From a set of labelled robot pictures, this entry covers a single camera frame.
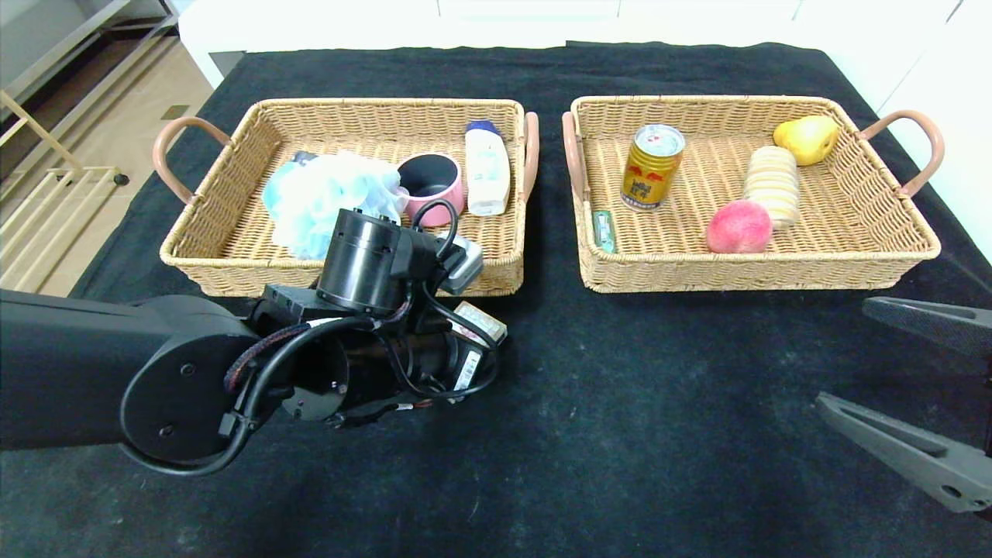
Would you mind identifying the grey shelf unit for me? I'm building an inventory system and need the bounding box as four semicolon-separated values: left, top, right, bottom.
0;0;181;105

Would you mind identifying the pink mug with dark inside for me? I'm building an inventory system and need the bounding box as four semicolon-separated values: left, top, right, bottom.
397;153;466;228

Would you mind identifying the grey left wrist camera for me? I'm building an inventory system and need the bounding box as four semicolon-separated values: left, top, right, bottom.
438;234;485;297

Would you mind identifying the ridged beige bread roll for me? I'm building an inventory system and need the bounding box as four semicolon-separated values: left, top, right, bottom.
742;145;801;229

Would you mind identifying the white bottle with blue cap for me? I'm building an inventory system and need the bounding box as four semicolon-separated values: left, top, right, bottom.
463;119;512;217

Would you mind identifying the gold energy drink can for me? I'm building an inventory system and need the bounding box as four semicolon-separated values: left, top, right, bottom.
620;122;687;212

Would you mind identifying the small green tube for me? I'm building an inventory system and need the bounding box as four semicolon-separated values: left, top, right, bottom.
591;208;617;254

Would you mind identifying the yellow pear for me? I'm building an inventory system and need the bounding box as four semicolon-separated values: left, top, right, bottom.
773;115;840;167

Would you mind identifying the beige card box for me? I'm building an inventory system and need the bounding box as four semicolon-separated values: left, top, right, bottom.
453;301;508;347

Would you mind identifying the black tablecloth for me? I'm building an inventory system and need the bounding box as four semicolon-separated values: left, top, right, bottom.
0;40;992;558

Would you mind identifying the wooden slatted rack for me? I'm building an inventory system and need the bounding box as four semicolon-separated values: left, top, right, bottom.
0;89;129;295

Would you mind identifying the light blue mesh bath pouf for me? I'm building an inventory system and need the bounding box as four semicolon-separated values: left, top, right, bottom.
262;151;409;260

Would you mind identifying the wicker basket with brown handles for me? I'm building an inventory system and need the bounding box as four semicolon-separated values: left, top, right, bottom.
562;95;946;294
153;97;539;298

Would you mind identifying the white cabinet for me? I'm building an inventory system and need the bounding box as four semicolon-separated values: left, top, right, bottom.
177;0;853;53

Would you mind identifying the pink peach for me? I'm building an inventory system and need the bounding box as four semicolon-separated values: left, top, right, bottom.
705;199;774;254

